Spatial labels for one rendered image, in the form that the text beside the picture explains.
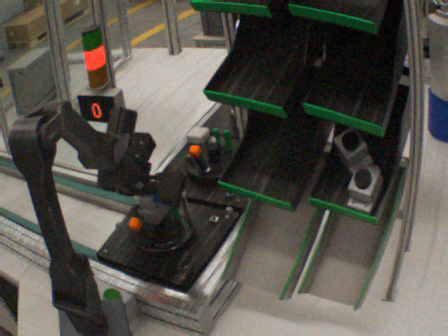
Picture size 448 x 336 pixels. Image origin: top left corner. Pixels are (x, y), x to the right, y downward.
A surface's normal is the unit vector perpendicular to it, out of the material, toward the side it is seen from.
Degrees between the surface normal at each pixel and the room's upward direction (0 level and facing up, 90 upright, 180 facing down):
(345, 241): 45
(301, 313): 0
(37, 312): 0
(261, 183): 25
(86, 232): 0
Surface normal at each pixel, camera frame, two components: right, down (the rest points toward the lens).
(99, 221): -0.13, -0.81
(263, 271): -0.50, -0.20
